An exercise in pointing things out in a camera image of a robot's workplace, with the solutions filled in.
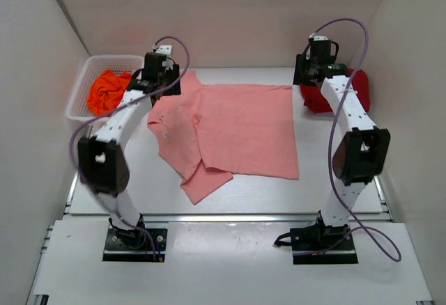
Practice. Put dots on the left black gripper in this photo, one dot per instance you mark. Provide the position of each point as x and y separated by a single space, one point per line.
175 71

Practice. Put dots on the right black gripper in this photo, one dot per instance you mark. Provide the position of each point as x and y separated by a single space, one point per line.
302 63

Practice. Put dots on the pink t shirt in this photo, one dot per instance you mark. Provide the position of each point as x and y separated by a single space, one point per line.
209 133

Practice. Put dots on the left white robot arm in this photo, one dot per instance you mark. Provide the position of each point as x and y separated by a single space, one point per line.
101 157

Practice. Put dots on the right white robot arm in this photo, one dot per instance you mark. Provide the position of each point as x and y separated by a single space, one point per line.
353 164

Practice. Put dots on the red folded t shirt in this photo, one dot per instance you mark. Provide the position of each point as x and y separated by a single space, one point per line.
317 104

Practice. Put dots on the orange t shirt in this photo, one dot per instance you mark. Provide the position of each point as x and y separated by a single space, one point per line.
107 92

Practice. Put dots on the white plastic basket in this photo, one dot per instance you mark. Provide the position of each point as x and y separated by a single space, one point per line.
77 110

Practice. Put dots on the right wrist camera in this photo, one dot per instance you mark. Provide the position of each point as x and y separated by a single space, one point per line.
314 38

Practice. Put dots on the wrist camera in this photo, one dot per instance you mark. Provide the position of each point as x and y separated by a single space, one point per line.
314 38
163 49

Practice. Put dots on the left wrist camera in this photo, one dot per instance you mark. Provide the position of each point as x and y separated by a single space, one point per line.
163 49

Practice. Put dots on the aluminium rail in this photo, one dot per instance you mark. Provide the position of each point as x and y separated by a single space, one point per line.
195 218

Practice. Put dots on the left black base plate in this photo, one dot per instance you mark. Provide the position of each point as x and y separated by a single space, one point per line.
134 247

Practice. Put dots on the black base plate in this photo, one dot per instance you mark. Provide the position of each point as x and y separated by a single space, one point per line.
307 249
134 247

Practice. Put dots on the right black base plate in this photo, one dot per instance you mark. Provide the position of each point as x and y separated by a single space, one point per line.
307 249

